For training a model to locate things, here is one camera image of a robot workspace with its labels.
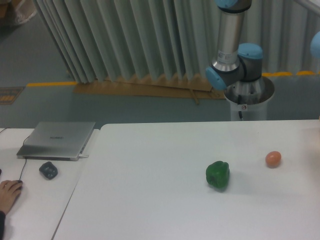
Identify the person's hand on mouse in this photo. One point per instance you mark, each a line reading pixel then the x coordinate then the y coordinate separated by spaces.
pixel 6 197

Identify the green bell pepper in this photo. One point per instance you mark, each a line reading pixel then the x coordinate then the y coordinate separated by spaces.
pixel 218 174

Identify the dark sleeved forearm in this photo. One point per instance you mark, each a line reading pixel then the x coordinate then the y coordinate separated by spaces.
pixel 2 221

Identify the clear plastic bag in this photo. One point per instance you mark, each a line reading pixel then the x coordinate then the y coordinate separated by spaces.
pixel 24 10

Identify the pale green folding curtain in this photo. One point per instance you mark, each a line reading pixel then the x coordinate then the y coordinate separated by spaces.
pixel 108 39

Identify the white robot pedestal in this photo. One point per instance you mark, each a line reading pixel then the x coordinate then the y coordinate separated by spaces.
pixel 248 101

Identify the small black controller device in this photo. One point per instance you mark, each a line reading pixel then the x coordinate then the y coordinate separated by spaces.
pixel 48 170

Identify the brown cardboard floor sheet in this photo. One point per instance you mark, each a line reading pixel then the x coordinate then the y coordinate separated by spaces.
pixel 196 88

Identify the silver closed laptop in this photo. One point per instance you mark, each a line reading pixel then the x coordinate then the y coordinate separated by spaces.
pixel 57 141

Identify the black computer mouse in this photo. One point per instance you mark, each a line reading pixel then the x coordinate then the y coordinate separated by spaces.
pixel 16 189

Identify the brown egg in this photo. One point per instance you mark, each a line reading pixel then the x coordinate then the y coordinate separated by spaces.
pixel 273 159

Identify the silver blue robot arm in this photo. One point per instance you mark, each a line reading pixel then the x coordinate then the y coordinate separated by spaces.
pixel 230 42

